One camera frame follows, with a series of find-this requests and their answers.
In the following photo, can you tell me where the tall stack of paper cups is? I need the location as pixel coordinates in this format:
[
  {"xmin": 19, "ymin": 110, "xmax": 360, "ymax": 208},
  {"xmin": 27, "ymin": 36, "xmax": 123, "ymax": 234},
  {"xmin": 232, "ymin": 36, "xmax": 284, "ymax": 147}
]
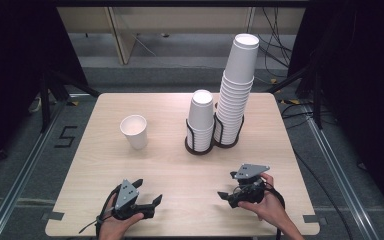
[{"xmin": 213, "ymin": 32, "xmax": 260, "ymax": 146}]

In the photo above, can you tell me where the person's left hand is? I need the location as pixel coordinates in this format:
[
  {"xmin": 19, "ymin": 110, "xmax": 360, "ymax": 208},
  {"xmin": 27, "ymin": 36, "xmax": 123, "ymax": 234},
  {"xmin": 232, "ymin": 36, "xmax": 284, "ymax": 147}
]
[{"xmin": 98, "ymin": 193, "xmax": 145, "ymax": 240}]

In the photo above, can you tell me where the black curtain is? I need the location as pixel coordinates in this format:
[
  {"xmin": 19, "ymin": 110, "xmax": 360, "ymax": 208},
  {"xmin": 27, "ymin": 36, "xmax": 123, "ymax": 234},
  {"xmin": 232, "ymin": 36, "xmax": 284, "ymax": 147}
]
[
  {"xmin": 286, "ymin": 0, "xmax": 384, "ymax": 229},
  {"xmin": 0, "ymin": 0, "xmax": 89, "ymax": 178}
]

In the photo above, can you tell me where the long black floor cable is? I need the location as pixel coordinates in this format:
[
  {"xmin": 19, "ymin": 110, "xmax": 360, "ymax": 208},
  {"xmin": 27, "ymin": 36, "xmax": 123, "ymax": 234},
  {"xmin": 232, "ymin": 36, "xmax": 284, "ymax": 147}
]
[{"xmin": 291, "ymin": 148, "xmax": 354, "ymax": 240}]

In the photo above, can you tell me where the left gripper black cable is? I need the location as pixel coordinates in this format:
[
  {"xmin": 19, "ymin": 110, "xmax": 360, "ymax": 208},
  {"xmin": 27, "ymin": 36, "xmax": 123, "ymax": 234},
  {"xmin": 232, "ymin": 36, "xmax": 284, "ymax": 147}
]
[{"xmin": 78, "ymin": 184, "xmax": 123, "ymax": 240}]

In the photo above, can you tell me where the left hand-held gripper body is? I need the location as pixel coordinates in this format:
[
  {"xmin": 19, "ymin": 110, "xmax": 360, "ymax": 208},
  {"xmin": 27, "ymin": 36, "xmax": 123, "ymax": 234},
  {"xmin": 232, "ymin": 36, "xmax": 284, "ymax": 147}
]
[{"xmin": 112, "ymin": 179, "xmax": 156, "ymax": 221}]

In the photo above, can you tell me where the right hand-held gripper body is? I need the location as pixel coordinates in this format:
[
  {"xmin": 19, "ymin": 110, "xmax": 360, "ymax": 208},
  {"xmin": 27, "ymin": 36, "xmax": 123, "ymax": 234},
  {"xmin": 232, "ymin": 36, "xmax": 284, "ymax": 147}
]
[{"xmin": 228, "ymin": 163, "xmax": 271, "ymax": 210}]

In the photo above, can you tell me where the single white paper cup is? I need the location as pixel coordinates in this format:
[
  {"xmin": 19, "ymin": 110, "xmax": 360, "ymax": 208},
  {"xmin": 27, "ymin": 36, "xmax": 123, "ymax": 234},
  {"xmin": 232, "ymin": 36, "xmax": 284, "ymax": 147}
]
[{"xmin": 119, "ymin": 114, "xmax": 149, "ymax": 151}]

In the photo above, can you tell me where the beige wooden cabinet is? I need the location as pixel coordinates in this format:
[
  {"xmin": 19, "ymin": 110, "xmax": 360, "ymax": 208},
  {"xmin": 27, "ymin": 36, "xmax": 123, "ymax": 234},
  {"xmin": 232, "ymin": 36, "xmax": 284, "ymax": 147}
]
[{"xmin": 56, "ymin": 6, "xmax": 307, "ymax": 66}]

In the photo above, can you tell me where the short stack of paper cups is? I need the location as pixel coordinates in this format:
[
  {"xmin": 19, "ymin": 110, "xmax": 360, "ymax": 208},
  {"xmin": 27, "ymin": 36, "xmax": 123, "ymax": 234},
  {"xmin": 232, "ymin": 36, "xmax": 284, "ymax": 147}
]
[{"xmin": 185, "ymin": 89, "xmax": 215, "ymax": 153}]

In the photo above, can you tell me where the black wire cup holder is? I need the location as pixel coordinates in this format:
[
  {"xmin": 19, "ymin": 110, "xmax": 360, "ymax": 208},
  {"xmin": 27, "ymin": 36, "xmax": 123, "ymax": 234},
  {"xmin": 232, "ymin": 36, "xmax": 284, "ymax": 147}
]
[
  {"xmin": 213, "ymin": 112, "xmax": 245, "ymax": 149},
  {"xmin": 183, "ymin": 118, "xmax": 216, "ymax": 156}
]

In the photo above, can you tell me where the person's right hand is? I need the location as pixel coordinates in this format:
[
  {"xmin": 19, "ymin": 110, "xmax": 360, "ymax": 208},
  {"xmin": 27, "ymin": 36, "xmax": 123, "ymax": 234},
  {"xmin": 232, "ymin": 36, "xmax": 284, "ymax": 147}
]
[{"xmin": 238, "ymin": 172, "xmax": 287, "ymax": 232}]

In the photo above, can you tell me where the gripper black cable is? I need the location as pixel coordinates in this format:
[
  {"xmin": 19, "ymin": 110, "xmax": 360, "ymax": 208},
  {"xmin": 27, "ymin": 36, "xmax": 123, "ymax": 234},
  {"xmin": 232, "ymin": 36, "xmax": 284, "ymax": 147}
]
[
  {"xmin": 78, "ymin": 184, "xmax": 123, "ymax": 240},
  {"xmin": 262, "ymin": 184, "xmax": 287, "ymax": 240}
]

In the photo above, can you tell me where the black metal stand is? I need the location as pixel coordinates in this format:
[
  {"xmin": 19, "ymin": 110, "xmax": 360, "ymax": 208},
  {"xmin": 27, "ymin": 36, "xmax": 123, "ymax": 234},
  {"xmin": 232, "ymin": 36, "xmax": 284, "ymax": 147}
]
[
  {"xmin": 265, "ymin": 61, "xmax": 325, "ymax": 130},
  {"xmin": 39, "ymin": 68, "xmax": 101, "ymax": 134}
]

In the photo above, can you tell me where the bundle of black cables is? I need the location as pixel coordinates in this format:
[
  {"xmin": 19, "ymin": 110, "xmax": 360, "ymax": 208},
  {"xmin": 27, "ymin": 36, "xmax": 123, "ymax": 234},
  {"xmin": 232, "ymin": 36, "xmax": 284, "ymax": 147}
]
[{"xmin": 249, "ymin": 7, "xmax": 294, "ymax": 69}]

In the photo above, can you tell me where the metal floor rail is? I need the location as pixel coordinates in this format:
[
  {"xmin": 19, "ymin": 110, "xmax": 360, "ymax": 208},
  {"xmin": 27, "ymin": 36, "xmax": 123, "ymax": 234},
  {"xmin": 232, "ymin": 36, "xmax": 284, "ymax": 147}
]
[
  {"xmin": 301, "ymin": 103, "xmax": 384, "ymax": 240},
  {"xmin": 0, "ymin": 94, "xmax": 81, "ymax": 240}
]

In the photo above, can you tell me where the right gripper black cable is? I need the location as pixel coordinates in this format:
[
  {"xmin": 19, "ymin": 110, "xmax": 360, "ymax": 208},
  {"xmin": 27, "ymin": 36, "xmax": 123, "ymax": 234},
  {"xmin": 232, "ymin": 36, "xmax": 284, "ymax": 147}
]
[{"xmin": 262, "ymin": 184, "xmax": 287, "ymax": 240}]

